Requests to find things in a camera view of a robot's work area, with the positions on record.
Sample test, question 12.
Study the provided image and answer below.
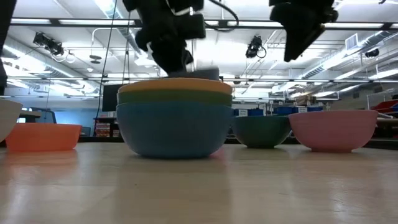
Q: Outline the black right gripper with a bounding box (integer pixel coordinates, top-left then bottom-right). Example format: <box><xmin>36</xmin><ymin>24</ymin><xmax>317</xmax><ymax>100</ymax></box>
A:
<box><xmin>269</xmin><ymin>0</ymin><xmax>339</xmax><ymax>62</ymax></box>

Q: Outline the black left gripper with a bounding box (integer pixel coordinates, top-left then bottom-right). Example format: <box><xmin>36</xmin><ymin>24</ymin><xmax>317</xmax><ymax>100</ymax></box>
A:
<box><xmin>123</xmin><ymin>0</ymin><xmax>206</xmax><ymax>77</ymax></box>

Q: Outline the peach orange plastic bowl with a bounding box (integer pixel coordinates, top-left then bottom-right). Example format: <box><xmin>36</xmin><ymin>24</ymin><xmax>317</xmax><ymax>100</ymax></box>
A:
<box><xmin>118</xmin><ymin>77</ymin><xmax>233</xmax><ymax>95</ymax></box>

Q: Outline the light green plastic bowl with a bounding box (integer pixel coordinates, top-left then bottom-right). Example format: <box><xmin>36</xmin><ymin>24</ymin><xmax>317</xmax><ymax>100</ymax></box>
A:
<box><xmin>117</xmin><ymin>90</ymin><xmax>233</xmax><ymax>106</ymax></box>

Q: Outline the pink plastic bowl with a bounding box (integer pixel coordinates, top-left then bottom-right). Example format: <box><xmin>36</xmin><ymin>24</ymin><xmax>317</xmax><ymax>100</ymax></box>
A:
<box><xmin>288</xmin><ymin>109</ymin><xmax>379</xmax><ymax>153</ymax></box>

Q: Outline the shelf cart with boxes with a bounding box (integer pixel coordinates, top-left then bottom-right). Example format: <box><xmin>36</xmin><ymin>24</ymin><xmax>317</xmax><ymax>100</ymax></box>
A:
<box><xmin>93</xmin><ymin>117</ymin><xmax>121</xmax><ymax>138</ymax></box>

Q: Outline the blue storage bins row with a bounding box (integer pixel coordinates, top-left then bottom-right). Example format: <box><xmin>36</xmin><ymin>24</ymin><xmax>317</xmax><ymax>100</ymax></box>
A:
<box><xmin>233</xmin><ymin>106</ymin><xmax>324</xmax><ymax>118</ymax></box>

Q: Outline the light blue plastic bowl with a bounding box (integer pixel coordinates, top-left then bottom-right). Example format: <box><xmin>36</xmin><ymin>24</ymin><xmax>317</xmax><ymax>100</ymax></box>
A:
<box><xmin>116</xmin><ymin>101</ymin><xmax>234</xmax><ymax>159</ymax></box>

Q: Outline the black computer monitor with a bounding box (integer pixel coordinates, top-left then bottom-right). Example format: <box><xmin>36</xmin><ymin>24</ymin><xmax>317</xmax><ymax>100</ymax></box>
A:
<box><xmin>101</xmin><ymin>83</ymin><xmax>125</xmax><ymax>112</ymax></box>

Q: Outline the black overhead light bar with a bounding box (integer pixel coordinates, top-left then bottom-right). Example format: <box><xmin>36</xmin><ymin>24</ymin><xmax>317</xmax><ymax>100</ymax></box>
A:
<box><xmin>11</xmin><ymin>17</ymin><xmax>398</xmax><ymax>30</ymax></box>

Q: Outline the dark green plastic bowl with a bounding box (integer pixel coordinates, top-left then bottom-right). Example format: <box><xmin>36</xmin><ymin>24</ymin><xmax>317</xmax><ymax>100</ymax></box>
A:
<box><xmin>230</xmin><ymin>115</ymin><xmax>292</xmax><ymax>149</ymax></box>

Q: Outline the red storage bin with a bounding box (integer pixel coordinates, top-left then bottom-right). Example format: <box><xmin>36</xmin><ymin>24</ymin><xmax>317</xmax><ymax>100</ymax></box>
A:
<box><xmin>371</xmin><ymin>99</ymin><xmax>398</xmax><ymax>114</ymax></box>

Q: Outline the orange-red plastic bowl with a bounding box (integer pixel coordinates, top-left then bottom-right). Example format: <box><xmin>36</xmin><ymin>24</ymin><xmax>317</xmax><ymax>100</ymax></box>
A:
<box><xmin>5</xmin><ymin>123</ymin><xmax>83</xmax><ymax>152</ymax></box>

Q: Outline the white plastic bowl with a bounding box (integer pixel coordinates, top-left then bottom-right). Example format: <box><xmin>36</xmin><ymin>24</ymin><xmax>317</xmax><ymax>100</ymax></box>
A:
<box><xmin>0</xmin><ymin>98</ymin><xmax>23</xmax><ymax>143</ymax></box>

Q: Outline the black ceiling-mounted camera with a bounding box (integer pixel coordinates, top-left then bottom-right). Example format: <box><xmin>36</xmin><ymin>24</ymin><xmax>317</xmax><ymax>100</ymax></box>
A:
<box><xmin>245</xmin><ymin>35</ymin><xmax>267</xmax><ymax>59</ymax></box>

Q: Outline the thin black hanging cable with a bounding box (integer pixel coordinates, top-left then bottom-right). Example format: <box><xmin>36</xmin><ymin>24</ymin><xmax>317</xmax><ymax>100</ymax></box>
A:
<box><xmin>121</xmin><ymin>12</ymin><xmax>134</xmax><ymax>85</ymax></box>
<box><xmin>94</xmin><ymin>0</ymin><xmax>118</xmax><ymax>125</ymax></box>

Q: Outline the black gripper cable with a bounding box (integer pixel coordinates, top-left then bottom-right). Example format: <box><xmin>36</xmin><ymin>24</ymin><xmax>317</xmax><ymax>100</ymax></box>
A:
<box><xmin>206</xmin><ymin>0</ymin><xmax>240</xmax><ymax>32</ymax></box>

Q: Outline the black camera on rail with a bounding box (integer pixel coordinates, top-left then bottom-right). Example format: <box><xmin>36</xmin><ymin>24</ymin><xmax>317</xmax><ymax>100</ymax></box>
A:
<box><xmin>32</xmin><ymin>32</ymin><xmax>65</xmax><ymax>57</ymax></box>

